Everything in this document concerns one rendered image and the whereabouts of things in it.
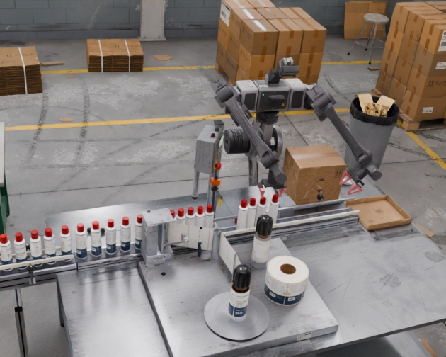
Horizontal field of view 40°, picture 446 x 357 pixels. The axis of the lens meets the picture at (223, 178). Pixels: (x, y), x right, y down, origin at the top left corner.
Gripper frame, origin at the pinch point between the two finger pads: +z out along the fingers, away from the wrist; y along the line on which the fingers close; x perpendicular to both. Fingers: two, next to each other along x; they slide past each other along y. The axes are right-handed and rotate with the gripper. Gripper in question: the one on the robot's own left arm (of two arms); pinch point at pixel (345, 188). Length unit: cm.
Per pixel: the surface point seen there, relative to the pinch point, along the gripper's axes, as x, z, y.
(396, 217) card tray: 59, -4, -10
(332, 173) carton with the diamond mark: 14.2, 3.0, -30.5
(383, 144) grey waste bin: 168, -23, -173
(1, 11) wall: -84, 186, -542
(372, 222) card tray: 44.4, 7.8, -7.7
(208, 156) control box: -73, 32, -10
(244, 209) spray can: -33, 44, -8
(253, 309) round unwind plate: -35, 63, 50
